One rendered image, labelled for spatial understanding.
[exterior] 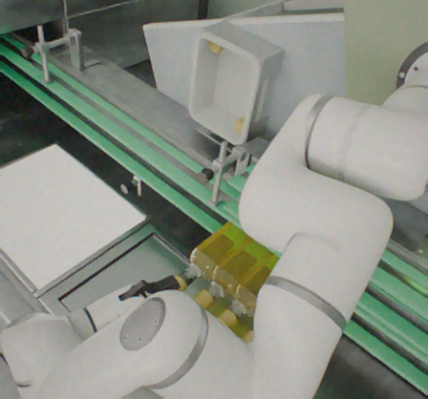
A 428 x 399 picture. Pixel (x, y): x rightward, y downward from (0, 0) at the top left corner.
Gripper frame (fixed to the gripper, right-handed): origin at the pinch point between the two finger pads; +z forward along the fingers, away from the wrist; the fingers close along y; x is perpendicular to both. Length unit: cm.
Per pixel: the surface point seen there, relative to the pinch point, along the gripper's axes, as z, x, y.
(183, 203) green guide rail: 16.7, 21.3, -3.4
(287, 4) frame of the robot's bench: 82, 67, 21
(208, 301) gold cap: 5.3, -6.1, 1.0
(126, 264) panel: -0.1, 17.8, -12.8
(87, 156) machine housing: 8, 61, -15
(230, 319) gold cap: 6.7, -11.3, 1.2
